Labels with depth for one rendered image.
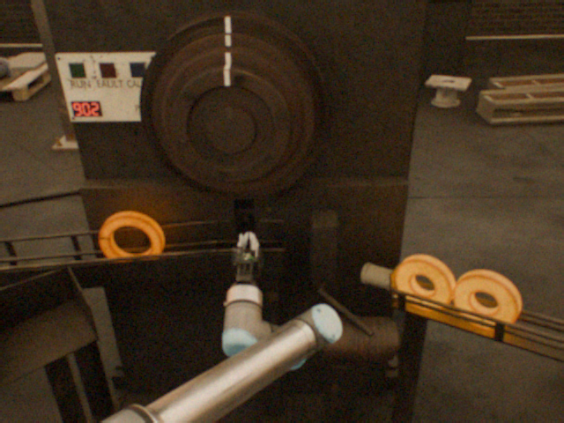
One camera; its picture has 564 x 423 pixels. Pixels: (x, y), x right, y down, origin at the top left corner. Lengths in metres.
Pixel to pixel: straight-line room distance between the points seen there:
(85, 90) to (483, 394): 1.70
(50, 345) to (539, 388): 1.70
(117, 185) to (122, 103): 0.24
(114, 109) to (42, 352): 0.66
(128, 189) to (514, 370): 1.59
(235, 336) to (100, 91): 0.75
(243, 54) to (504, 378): 1.58
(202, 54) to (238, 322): 0.63
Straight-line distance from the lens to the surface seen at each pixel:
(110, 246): 1.59
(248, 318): 1.26
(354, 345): 1.51
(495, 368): 2.27
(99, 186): 1.60
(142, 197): 1.57
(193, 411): 0.96
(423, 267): 1.38
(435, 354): 2.25
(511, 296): 1.34
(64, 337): 1.50
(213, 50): 1.25
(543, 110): 4.86
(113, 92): 1.50
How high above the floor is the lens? 1.55
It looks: 31 degrees down
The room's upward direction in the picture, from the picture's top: 1 degrees counter-clockwise
